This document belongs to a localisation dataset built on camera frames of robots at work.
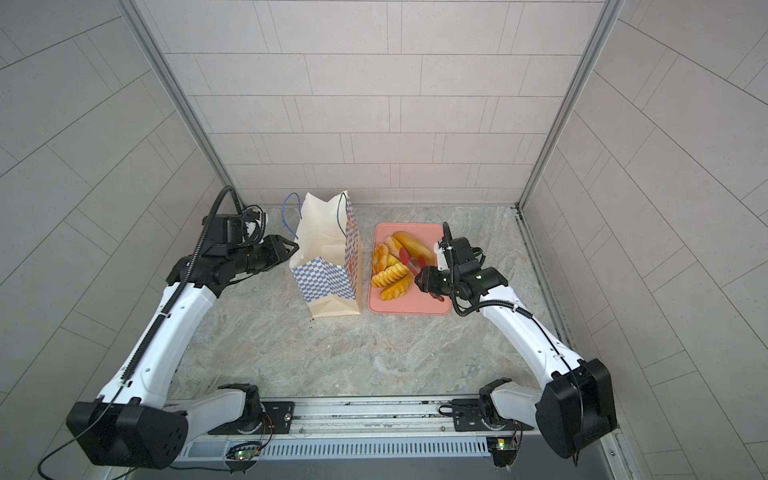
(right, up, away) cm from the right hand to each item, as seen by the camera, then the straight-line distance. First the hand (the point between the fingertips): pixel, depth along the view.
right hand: (420, 280), depth 80 cm
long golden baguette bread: (-1, +8, +19) cm, 21 cm away
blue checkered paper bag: (-23, +7, -9) cm, 26 cm away
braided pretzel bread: (-12, +5, +14) cm, 20 cm away
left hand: (-30, +10, -6) cm, 32 cm away
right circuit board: (+18, -37, -12) cm, 43 cm away
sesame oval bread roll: (-8, +8, +18) cm, 21 cm away
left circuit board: (-40, -35, -16) cm, 55 cm away
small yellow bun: (-8, +4, +14) cm, 17 cm away
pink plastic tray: (-1, -7, +8) cm, 10 cm away
